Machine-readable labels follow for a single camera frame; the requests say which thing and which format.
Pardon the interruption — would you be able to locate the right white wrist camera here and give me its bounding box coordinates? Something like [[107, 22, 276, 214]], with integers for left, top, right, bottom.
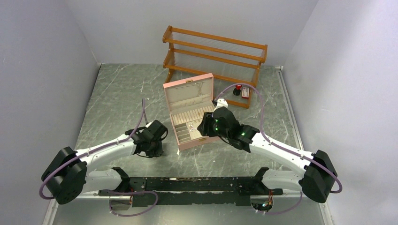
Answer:
[[213, 98, 229, 112]]

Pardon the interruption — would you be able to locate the wooden two-tier shelf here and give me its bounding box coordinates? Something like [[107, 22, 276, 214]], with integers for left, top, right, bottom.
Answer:
[[162, 25, 268, 109]]

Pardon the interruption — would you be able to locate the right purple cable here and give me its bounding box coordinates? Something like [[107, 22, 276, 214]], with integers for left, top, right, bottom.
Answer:
[[214, 82, 343, 216]]

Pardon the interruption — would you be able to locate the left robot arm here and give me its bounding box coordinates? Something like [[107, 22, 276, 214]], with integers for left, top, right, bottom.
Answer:
[[39, 120, 168, 205]]

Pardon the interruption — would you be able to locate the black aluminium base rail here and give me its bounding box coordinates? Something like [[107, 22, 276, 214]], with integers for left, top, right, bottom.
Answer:
[[94, 176, 289, 207]]

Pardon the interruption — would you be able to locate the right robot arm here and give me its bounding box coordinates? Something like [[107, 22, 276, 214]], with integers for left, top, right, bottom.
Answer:
[[198, 107, 342, 203]]

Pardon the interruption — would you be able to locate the small red white box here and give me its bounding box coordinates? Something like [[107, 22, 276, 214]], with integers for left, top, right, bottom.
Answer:
[[241, 87, 250, 99]]

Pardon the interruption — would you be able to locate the pink jewelry box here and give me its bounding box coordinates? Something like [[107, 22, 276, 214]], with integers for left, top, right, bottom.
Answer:
[[163, 73, 219, 151]]

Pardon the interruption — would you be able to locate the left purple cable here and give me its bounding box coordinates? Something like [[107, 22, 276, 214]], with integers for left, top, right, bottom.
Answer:
[[38, 98, 148, 200]]

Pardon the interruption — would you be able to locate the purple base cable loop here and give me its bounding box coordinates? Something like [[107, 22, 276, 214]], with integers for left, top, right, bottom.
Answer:
[[108, 191, 159, 218]]

